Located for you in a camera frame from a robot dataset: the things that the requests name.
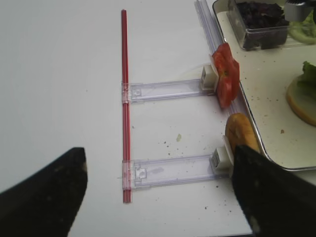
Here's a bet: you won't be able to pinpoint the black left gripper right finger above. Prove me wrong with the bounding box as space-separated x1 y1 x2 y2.
233 145 316 237

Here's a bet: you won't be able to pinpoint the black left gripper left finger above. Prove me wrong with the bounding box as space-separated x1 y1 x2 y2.
0 147 88 237

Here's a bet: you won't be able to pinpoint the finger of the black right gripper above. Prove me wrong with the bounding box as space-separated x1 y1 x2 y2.
284 0 314 22

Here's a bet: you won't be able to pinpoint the green lettuce leaf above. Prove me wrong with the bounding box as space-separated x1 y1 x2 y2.
297 61 316 100

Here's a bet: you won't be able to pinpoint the green lettuce pile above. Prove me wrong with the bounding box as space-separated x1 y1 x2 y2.
288 10 316 44

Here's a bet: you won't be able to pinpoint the rear tomato slice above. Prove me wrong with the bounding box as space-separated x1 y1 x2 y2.
212 43 233 76

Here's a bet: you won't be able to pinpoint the tomato slice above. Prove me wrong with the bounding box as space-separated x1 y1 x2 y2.
216 59 239 109
212 43 233 76

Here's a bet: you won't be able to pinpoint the front tomato slice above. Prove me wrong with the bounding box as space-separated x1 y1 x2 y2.
216 59 239 109

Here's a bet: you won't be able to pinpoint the purple cabbage leaves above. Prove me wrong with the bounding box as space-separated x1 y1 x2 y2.
237 1 289 50

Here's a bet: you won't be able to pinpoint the clear plastic salad box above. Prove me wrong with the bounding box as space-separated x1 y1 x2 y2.
227 0 302 51

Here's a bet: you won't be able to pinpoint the white metal tray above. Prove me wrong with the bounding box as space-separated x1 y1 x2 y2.
212 0 316 171

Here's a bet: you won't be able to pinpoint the white pusher block lower left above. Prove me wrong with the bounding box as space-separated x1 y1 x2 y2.
209 135 234 174

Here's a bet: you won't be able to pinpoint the white pusher block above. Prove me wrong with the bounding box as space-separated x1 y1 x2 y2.
209 135 234 174
200 55 219 92

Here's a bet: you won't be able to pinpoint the bun half lower left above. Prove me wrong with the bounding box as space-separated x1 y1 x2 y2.
225 113 260 154

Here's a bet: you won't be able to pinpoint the bottom bun slice on tray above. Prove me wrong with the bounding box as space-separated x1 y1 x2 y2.
285 74 316 126

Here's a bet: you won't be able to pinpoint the clear lower left track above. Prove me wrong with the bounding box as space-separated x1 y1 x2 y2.
122 155 229 191

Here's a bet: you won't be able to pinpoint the clear track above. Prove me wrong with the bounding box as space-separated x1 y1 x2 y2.
121 79 215 104
122 155 229 191

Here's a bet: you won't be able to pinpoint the white pusher block upper left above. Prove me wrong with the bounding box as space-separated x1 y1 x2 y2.
200 55 219 92

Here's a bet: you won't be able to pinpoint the clear upper left track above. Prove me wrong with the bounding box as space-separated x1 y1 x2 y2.
121 79 215 104

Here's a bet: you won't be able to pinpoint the left red rail strip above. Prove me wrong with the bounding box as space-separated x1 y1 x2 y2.
121 9 132 203

